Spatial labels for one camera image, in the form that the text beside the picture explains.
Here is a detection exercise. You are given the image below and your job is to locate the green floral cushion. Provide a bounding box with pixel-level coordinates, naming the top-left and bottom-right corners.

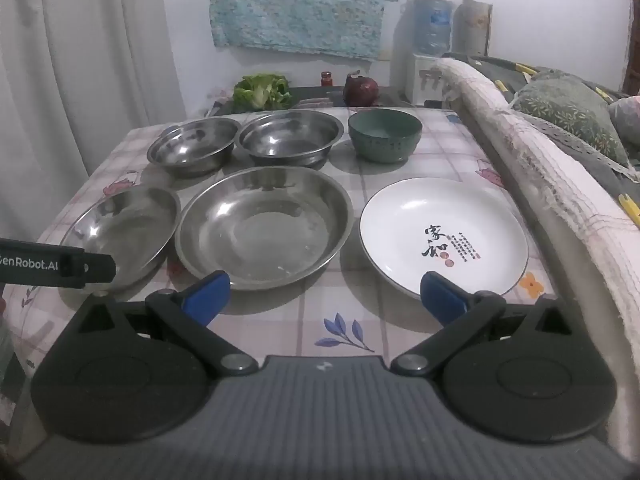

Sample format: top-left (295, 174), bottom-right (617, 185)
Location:
top-left (509, 72), bottom-right (632, 167)

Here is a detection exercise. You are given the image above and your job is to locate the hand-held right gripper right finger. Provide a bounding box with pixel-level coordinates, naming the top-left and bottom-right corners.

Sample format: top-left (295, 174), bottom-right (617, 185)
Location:
top-left (390, 271), bottom-right (598, 376)

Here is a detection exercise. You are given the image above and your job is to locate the dark side table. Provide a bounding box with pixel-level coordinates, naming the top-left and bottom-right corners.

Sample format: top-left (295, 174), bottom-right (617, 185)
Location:
top-left (210, 85), bottom-right (403, 117)

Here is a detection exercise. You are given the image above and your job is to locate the large clear water bottle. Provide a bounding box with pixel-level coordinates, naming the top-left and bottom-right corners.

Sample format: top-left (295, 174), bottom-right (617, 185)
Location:
top-left (410, 0), bottom-right (454, 57)

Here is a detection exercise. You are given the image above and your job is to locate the large steel basin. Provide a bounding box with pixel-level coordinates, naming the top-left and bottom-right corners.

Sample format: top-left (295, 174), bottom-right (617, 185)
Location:
top-left (175, 166), bottom-right (352, 291)

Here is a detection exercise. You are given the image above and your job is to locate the grey cylindrical container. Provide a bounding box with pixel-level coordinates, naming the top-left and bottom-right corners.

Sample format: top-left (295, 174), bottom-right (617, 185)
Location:
top-left (452, 0), bottom-right (494, 57)

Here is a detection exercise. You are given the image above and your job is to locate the shallow steel plate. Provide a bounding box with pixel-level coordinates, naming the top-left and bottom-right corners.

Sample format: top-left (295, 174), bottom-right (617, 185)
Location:
top-left (59, 186), bottom-right (182, 293)

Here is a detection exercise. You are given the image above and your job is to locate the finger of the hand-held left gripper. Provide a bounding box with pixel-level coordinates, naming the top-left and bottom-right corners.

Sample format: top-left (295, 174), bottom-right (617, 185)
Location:
top-left (62, 252), bottom-right (117, 292)

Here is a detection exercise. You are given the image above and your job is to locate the blue patterned wall cloth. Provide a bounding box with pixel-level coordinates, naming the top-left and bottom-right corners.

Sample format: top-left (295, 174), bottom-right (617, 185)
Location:
top-left (209, 0), bottom-right (402, 61)

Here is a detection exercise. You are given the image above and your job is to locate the grey patterned blanket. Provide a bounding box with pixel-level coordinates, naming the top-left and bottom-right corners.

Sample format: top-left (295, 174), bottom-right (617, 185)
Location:
top-left (442, 52), bottom-right (640, 241)

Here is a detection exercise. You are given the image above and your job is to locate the red onion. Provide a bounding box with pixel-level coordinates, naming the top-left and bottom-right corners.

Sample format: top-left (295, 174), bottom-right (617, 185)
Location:
top-left (342, 74), bottom-right (381, 107)

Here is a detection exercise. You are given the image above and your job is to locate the checked printed tablecloth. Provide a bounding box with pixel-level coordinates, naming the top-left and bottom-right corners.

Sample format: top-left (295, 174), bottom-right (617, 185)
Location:
top-left (0, 105), bottom-right (558, 411)

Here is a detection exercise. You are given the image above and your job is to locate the white curtain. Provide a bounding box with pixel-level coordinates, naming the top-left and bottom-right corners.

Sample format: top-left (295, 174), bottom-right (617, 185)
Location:
top-left (0, 0), bottom-right (190, 243)

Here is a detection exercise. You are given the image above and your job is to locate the white printed ceramic plate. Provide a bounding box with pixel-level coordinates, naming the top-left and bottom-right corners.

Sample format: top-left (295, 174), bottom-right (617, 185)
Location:
top-left (359, 177), bottom-right (530, 302)

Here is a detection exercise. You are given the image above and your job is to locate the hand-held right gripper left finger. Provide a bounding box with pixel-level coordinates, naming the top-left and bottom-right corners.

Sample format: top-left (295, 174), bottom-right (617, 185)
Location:
top-left (50, 270), bottom-right (260, 378)

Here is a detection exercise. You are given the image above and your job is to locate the beige frayed sofa cover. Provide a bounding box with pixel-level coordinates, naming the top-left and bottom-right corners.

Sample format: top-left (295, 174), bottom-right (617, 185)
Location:
top-left (432, 57), bottom-right (640, 461)

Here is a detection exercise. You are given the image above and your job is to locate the green leafy lettuce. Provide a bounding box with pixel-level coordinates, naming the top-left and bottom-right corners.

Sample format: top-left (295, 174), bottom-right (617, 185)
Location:
top-left (232, 74), bottom-right (294, 110)

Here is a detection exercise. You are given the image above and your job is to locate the small steel bowl with handles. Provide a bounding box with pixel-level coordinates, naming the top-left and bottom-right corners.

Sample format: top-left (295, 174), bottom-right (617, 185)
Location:
top-left (146, 117), bottom-right (241, 178)

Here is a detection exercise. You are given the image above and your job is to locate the green ceramic bowl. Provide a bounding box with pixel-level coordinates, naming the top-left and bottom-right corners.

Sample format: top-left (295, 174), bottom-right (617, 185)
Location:
top-left (348, 108), bottom-right (424, 164)

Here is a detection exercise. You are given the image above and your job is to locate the medium steel bowl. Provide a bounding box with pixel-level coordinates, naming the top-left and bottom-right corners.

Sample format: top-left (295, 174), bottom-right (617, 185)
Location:
top-left (237, 109), bottom-right (345, 167)

